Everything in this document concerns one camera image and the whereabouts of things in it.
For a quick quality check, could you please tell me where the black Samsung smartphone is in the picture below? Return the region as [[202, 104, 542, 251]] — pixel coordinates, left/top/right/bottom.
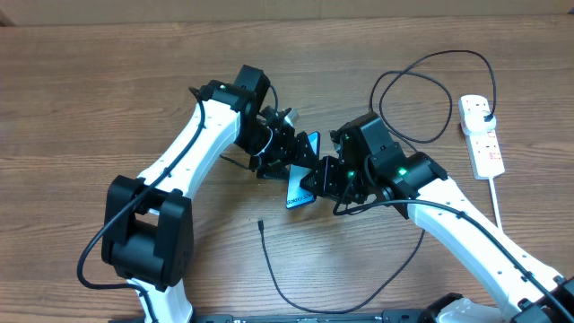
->
[[285, 130, 322, 211]]

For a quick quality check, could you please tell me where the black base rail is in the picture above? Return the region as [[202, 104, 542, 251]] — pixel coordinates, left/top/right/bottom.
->
[[107, 293, 508, 323]]

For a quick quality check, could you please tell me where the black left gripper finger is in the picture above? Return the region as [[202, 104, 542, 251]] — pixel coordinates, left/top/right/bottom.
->
[[257, 164, 290, 180], [291, 132, 319, 169]]

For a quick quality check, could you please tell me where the white power strip cord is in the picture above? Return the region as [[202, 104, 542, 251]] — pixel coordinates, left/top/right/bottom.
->
[[487, 176, 504, 232]]

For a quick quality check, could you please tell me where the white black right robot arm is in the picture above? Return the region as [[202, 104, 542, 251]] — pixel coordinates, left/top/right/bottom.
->
[[300, 113, 573, 322]]

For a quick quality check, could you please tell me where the white charger plug adapter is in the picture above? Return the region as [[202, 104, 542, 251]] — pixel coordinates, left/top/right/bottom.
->
[[461, 110, 497, 135]]

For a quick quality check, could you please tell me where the white power strip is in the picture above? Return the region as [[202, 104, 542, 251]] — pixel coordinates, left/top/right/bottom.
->
[[458, 94, 505, 180]]

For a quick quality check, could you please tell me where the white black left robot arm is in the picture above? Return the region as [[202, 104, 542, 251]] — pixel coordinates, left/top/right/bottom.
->
[[101, 65, 319, 322]]

